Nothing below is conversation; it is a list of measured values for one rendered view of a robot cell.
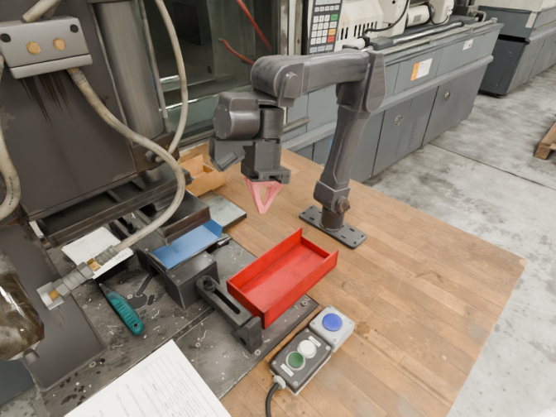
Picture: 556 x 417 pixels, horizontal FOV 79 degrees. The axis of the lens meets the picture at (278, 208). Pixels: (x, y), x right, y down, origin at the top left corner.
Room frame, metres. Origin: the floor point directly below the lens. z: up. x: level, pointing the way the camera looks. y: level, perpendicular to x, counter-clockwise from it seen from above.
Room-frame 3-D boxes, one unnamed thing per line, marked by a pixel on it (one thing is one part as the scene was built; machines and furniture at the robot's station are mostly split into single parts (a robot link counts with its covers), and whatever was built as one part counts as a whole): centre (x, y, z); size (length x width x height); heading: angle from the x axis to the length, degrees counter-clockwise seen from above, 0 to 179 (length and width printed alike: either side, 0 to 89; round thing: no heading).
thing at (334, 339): (0.39, -0.11, 0.90); 0.07 x 0.07 x 0.06; 46
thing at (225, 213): (0.77, 0.21, 0.91); 0.17 x 0.16 x 0.02; 46
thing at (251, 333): (0.38, 0.06, 0.95); 0.06 x 0.03 x 0.09; 46
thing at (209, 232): (0.57, 0.21, 1.00); 0.15 x 0.07 x 0.03; 136
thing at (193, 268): (0.55, 0.24, 0.98); 0.20 x 0.10 x 0.01; 46
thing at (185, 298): (0.55, 0.24, 0.94); 0.20 x 0.10 x 0.07; 46
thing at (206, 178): (0.89, 0.31, 0.93); 0.25 x 0.13 x 0.08; 136
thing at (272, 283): (0.53, -0.02, 0.93); 0.25 x 0.12 x 0.06; 136
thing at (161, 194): (0.49, 0.28, 1.22); 0.26 x 0.18 x 0.30; 136
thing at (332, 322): (0.39, -0.11, 0.93); 0.04 x 0.04 x 0.02
